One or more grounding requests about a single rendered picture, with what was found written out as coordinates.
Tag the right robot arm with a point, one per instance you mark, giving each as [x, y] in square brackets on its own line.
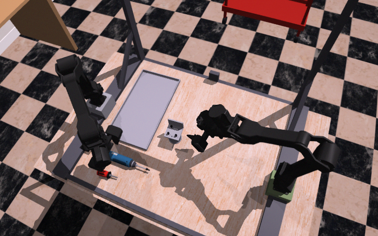
[79, 87]

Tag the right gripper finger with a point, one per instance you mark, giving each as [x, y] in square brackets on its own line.
[116, 140]

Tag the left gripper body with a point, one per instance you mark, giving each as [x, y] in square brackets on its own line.
[199, 142]

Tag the grey metal l-shaped bracket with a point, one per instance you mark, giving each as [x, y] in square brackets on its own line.
[176, 129]

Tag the blue electric screwdriver barrel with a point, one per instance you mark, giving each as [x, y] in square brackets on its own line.
[123, 160]

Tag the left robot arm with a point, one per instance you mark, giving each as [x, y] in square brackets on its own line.
[324, 158]

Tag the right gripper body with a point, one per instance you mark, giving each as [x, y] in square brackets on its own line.
[112, 131]

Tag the red screwdriver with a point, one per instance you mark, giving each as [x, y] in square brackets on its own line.
[105, 174]

